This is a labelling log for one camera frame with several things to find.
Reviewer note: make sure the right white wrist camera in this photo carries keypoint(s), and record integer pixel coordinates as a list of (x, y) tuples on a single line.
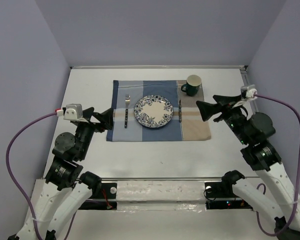
[(247, 94)]

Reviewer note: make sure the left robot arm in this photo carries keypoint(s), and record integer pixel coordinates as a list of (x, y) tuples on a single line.
[(66, 188)]

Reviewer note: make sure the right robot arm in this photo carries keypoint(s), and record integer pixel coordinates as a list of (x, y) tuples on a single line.
[(254, 133)]

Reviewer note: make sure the silver fork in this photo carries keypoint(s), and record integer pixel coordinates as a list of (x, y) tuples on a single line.
[(127, 103)]

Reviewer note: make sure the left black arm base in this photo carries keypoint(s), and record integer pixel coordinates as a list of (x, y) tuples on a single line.
[(102, 200)]

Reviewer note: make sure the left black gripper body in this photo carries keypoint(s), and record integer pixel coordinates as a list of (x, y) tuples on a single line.
[(86, 131)]

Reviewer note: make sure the blue floral ceramic plate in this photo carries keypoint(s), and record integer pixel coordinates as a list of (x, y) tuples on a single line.
[(153, 111)]

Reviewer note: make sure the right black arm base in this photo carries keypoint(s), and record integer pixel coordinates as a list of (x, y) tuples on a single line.
[(219, 199)]

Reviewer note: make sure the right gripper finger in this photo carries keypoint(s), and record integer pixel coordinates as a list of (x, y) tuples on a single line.
[(207, 110), (227, 100)]

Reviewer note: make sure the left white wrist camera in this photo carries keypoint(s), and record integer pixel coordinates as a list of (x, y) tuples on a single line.
[(72, 112)]

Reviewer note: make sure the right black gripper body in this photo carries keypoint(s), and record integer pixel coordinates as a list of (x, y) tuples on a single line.
[(234, 118)]

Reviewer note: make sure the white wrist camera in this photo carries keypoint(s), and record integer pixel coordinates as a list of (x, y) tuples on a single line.
[(72, 112), (247, 94)]

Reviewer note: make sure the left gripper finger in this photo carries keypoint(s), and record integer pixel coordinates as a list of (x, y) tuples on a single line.
[(87, 114), (106, 120)]

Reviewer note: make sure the blue beige plaid cloth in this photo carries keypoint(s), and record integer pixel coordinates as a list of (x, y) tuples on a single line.
[(192, 127)]

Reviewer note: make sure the dark teal cup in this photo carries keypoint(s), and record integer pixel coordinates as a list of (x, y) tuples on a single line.
[(192, 85)]

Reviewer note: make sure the silver table knife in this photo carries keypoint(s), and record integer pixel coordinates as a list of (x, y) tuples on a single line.
[(179, 111)]

